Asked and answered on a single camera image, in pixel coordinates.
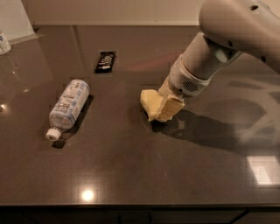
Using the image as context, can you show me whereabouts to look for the yellow S-shaped sponge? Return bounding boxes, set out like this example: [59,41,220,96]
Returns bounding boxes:
[140,89,163,121]

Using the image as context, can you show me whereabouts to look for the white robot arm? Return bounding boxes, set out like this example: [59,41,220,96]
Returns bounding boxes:
[149,0,280,122]

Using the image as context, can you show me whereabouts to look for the black snack bar wrapper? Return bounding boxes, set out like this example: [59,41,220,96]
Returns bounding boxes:
[94,52,116,74]

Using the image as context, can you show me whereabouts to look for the white container at left edge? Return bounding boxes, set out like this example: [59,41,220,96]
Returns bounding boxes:
[0,31,11,55]

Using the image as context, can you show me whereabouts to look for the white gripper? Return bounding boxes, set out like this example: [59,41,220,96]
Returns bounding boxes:
[155,55,211,123]

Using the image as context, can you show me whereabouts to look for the clear blue-label plastic bottle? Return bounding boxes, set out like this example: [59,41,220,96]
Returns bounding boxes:
[45,80,90,141]

